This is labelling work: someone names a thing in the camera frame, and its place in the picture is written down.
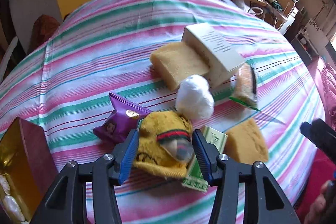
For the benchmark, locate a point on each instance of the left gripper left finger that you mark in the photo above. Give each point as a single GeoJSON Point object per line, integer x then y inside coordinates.
{"type": "Point", "coordinates": [126, 154]}

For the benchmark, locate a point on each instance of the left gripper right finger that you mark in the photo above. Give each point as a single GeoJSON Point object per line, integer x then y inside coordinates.
{"type": "Point", "coordinates": [206, 154]}

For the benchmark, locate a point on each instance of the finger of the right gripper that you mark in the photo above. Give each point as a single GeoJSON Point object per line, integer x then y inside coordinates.
{"type": "Point", "coordinates": [321, 135]}

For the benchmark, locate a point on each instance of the green white small box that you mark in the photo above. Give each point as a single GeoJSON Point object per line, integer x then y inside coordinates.
{"type": "Point", "coordinates": [194, 179]}

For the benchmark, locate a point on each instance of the yellow sock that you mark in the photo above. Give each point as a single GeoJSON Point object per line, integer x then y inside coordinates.
{"type": "Point", "coordinates": [165, 148]}

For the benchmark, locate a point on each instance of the yellow sponge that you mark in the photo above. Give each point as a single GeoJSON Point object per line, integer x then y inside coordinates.
{"type": "Point", "coordinates": [176, 61]}
{"type": "Point", "coordinates": [245, 143]}

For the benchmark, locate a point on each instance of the purple snack packet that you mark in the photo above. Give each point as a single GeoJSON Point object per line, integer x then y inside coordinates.
{"type": "Point", "coordinates": [123, 118]}

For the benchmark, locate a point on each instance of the white plastic ball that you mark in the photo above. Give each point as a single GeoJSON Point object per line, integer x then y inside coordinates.
{"type": "Point", "coordinates": [194, 99]}

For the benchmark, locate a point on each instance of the cereal bar packet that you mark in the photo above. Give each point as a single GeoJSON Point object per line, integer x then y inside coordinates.
{"type": "Point", "coordinates": [245, 91]}

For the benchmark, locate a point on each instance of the cream cardboard box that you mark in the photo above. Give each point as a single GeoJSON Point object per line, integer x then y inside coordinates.
{"type": "Point", "coordinates": [223, 61]}

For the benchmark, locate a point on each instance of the white knotted cloth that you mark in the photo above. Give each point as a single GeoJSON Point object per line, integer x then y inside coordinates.
{"type": "Point", "coordinates": [10, 202]}

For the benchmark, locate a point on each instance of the person right hand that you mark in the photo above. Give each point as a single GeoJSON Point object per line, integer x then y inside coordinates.
{"type": "Point", "coordinates": [322, 210]}

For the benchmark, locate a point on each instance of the gold tin box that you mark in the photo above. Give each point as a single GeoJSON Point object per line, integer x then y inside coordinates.
{"type": "Point", "coordinates": [28, 166]}

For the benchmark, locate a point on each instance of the striped tablecloth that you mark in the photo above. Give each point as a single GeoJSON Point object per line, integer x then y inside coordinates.
{"type": "Point", "coordinates": [104, 46]}

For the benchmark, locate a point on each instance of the cardboard box on shelf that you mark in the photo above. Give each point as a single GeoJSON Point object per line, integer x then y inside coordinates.
{"type": "Point", "coordinates": [287, 5]}

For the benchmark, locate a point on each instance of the dark red cushion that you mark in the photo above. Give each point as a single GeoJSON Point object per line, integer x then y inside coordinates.
{"type": "Point", "coordinates": [43, 28]}

